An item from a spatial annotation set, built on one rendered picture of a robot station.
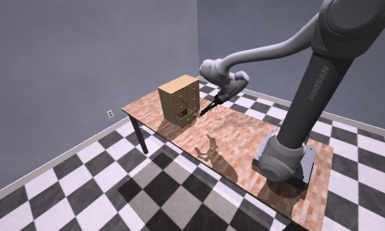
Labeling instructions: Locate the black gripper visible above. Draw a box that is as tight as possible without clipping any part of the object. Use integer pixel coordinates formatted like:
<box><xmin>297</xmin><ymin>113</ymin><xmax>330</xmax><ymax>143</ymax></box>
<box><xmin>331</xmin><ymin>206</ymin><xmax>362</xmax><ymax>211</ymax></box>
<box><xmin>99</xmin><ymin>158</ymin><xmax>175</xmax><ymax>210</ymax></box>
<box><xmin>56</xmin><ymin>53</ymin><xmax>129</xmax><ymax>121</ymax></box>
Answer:
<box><xmin>197</xmin><ymin>94</ymin><xmax>224</xmax><ymax>118</ymax></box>

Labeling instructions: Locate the light wooden chest of drawers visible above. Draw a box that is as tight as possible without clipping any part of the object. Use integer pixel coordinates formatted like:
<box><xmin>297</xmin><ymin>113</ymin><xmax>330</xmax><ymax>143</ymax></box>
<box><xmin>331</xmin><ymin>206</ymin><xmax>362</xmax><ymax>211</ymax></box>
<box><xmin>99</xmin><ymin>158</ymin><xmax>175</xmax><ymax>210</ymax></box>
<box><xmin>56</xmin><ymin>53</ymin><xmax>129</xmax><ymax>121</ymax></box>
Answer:
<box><xmin>157</xmin><ymin>75</ymin><xmax>200</xmax><ymax>125</ymax></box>

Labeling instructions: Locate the brown wooden drawer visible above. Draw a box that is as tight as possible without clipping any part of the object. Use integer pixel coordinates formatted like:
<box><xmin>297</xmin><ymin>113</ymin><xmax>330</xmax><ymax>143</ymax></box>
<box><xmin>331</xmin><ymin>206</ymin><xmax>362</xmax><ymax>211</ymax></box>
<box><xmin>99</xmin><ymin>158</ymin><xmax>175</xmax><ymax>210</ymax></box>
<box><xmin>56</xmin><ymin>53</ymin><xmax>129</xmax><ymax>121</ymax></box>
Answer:
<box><xmin>188</xmin><ymin>101</ymin><xmax>200</xmax><ymax>113</ymax></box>
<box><xmin>174</xmin><ymin>99</ymin><xmax>187</xmax><ymax>115</ymax></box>
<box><xmin>175</xmin><ymin>108</ymin><xmax>194</xmax><ymax>128</ymax></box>
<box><xmin>187</xmin><ymin>91</ymin><xmax>199</xmax><ymax>107</ymax></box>
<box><xmin>187</xmin><ymin>81</ymin><xmax>199</xmax><ymax>97</ymax></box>
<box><xmin>172</xmin><ymin>88</ymin><xmax>187</xmax><ymax>105</ymax></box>

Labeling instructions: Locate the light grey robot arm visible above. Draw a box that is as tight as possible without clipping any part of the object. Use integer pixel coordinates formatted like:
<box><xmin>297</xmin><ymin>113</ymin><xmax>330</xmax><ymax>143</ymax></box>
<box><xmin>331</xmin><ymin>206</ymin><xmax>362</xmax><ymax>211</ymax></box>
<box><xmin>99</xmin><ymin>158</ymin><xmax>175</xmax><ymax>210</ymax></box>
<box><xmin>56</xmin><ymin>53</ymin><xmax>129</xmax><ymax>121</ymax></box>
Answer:
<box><xmin>200</xmin><ymin>0</ymin><xmax>385</xmax><ymax>182</ymax></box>

